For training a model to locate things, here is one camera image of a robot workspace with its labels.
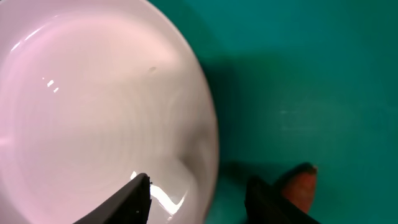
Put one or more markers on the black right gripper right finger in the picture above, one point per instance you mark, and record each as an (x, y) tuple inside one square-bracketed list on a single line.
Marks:
[(264, 205)]

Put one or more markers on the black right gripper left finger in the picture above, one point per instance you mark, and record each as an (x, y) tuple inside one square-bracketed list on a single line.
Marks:
[(129, 205)]

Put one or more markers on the large white round plate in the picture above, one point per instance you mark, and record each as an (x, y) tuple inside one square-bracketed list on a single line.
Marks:
[(95, 94)]

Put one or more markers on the orange carrot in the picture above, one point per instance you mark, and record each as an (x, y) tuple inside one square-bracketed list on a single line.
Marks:
[(298, 186)]

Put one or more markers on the teal plastic tray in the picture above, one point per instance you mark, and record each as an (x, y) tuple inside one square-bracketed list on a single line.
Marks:
[(298, 81)]

